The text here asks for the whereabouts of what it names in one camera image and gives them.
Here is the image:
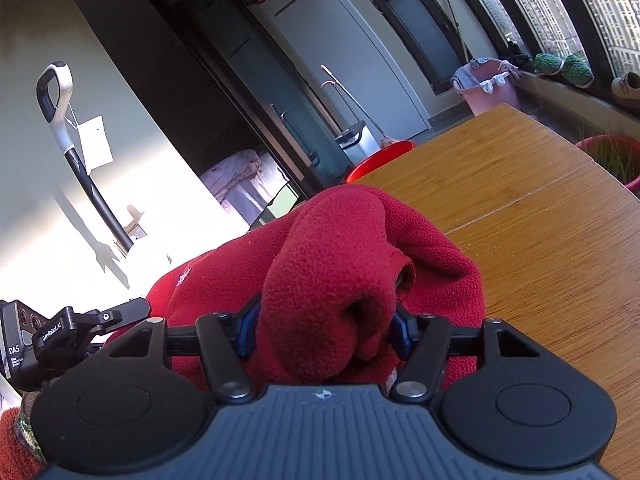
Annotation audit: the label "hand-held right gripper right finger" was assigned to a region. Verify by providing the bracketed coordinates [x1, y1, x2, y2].
[390, 304, 543, 403]

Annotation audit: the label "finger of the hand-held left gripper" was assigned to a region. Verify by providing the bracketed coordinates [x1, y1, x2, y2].
[65, 297, 152, 334]

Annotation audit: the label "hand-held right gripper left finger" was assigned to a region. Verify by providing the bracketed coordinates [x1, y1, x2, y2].
[102, 295, 263, 405]

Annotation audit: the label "red fleece jacket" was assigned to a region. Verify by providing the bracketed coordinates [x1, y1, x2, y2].
[100, 183, 488, 397]

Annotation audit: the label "person's left forearm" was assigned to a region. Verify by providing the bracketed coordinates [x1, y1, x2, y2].
[0, 392, 47, 480]

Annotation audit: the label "pink clothes behind glass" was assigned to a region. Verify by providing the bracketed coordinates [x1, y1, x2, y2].
[200, 149, 292, 212]

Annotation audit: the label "white cloth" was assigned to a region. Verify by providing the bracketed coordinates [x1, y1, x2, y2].
[125, 240, 174, 291]

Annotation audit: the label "white paper tag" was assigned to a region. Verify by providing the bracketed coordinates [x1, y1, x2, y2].
[77, 116, 114, 171]

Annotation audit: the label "red basin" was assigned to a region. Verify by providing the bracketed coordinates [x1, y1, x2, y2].
[346, 140, 417, 185]

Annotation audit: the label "white and black stick vacuum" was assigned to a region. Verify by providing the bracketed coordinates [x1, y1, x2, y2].
[36, 61, 136, 252]

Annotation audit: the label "silver trash can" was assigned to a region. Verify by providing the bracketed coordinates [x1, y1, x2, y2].
[335, 121, 384, 164]

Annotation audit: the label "pink bucket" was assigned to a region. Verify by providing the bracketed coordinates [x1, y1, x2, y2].
[451, 57, 523, 116]

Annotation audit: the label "grey cloth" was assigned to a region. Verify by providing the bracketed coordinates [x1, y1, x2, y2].
[450, 65, 482, 94]

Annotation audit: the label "white socks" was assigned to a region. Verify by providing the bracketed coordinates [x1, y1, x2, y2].
[480, 71, 522, 97]

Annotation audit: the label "red pot with grass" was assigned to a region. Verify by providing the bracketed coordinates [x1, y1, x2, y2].
[575, 125, 640, 189]

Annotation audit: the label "black shoe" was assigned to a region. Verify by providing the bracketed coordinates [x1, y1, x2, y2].
[505, 38, 536, 74]

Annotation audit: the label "dark framed door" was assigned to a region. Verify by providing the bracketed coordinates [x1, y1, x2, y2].
[369, 0, 474, 96]

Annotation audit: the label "broom stick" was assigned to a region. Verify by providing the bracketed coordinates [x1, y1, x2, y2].
[433, 0, 472, 62]

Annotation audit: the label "white shoe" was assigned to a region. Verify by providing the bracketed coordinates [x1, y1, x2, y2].
[611, 71, 640, 103]

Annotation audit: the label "metal door handle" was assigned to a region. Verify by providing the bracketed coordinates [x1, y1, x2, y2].
[270, 102, 322, 167]

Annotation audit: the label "thin mop handle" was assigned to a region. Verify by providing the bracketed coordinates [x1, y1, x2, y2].
[320, 64, 387, 142]

